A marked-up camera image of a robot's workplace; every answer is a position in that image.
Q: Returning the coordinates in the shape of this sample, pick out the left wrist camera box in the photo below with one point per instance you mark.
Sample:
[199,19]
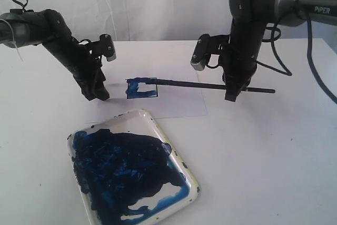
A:
[107,48]

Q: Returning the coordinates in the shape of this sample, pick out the white paint tray blue paint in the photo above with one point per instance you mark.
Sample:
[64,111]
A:
[129,172]

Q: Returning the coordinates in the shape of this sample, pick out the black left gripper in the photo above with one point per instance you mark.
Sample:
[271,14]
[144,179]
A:
[85,65]

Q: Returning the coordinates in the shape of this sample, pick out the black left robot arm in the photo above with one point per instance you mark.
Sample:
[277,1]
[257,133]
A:
[48,28]

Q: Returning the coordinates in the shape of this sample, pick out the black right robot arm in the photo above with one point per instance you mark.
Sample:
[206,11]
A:
[251,17]

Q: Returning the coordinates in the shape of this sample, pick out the black paintbrush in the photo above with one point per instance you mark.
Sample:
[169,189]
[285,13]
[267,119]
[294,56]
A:
[155,81]

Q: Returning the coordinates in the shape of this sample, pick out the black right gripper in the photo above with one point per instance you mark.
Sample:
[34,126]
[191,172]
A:
[237,69]

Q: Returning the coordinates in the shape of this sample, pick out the white paper with square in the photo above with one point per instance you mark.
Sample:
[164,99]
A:
[171,102]

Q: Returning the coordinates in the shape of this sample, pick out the white backdrop curtain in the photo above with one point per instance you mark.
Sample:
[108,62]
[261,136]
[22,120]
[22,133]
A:
[138,20]

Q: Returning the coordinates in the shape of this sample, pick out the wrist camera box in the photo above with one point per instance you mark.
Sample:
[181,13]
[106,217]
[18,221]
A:
[107,48]
[200,56]

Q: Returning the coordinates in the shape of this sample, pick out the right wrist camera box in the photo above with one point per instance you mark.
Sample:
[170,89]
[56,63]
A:
[200,56]

